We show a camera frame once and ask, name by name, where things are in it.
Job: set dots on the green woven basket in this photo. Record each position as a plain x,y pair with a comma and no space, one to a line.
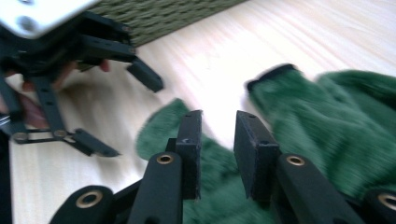
168,18

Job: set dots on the green fuzzy cloth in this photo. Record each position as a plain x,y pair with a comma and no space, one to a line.
327,130

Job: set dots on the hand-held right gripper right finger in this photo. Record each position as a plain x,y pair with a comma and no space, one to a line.
258,168

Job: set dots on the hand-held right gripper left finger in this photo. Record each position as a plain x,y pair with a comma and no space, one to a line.
162,186

